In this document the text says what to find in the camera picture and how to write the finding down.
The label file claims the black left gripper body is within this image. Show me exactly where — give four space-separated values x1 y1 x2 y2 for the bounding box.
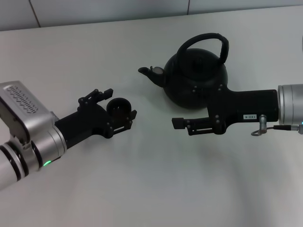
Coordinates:
54 104 114 150

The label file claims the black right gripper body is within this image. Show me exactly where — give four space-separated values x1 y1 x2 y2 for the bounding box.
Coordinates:
207 84 280 135

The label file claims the black round teapot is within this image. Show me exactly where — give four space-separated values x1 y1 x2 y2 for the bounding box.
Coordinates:
138 33 230 109

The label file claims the small black teacup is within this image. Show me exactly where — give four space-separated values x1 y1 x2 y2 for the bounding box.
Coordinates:
106 97 132 122

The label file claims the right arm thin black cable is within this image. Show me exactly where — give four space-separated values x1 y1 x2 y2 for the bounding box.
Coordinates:
266 125 301 131

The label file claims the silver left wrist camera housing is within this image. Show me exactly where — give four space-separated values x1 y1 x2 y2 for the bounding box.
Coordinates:
0 80 56 145

